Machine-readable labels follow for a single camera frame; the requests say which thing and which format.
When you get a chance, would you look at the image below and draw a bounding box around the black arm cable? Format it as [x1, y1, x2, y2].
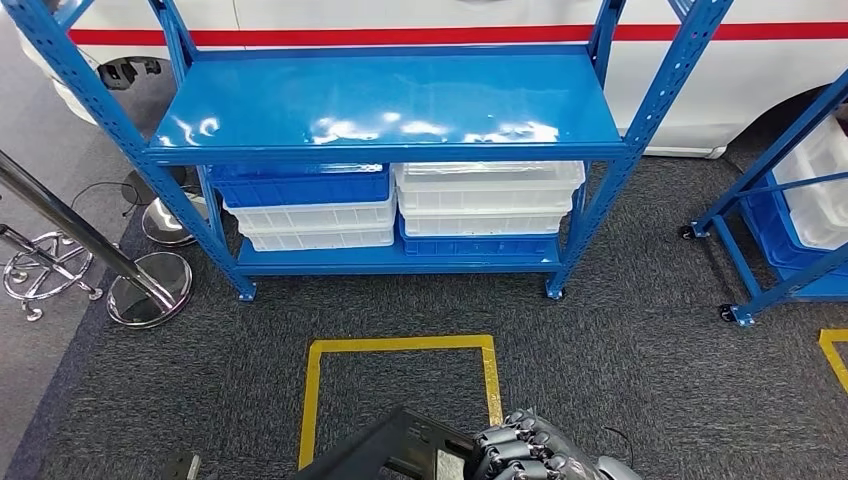
[604, 427, 635, 468]

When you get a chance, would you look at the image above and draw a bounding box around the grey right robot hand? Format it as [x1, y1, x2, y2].
[471, 408, 601, 480]

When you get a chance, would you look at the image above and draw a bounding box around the white plastic bin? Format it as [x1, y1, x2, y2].
[223, 192, 397, 233]
[238, 225, 396, 253]
[771, 115, 848, 252]
[392, 160, 587, 215]
[399, 208, 571, 238]

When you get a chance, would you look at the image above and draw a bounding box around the blue metal shelf rack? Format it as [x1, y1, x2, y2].
[0, 0, 737, 304]

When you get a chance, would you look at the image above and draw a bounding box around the black plastic plate frame part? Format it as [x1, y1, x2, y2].
[288, 405, 480, 480]

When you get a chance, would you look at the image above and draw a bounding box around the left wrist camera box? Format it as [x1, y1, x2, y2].
[162, 452, 203, 480]

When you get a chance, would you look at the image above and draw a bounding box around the chrome stanchion base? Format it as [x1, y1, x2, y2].
[140, 192, 210, 248]

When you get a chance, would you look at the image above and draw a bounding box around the blue wheeled rack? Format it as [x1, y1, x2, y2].
[678, 66, 848, 329]

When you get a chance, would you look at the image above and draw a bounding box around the red barrier belt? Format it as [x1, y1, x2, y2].
[66, 23, 848, 49]

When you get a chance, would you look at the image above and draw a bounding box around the chrome wire stand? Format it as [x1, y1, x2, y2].
[0, 223, 105, 324]

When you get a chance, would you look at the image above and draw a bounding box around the white car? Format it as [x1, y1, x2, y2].
[16, 0, 848, 160]

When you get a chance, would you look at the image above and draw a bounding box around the chrome stanchion post with base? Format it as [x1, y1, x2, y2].
[0, 148, 193, 329]

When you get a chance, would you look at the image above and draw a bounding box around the thin black floor cable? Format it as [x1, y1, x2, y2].
[69, 180, 144, 220]

